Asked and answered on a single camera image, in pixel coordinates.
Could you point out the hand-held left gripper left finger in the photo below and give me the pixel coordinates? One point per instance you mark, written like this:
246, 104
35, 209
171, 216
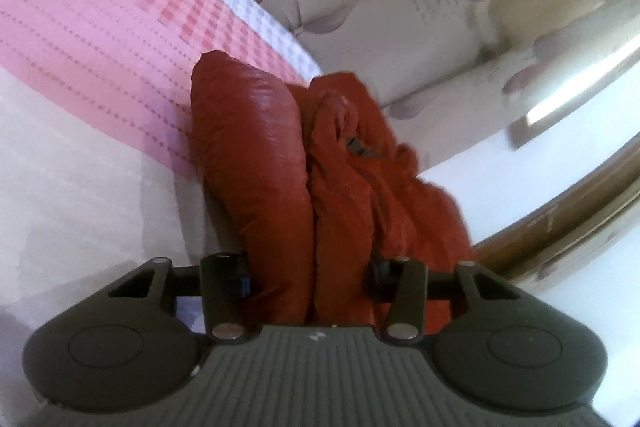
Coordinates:
239, 281

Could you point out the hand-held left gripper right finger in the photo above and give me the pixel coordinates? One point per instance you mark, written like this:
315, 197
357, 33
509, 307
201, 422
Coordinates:
386, 278

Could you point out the red puffer jacket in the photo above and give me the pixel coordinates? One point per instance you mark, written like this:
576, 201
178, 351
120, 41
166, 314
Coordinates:
300, 187

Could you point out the pink checked bed sheet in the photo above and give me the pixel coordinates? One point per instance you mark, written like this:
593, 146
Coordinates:
90, 82

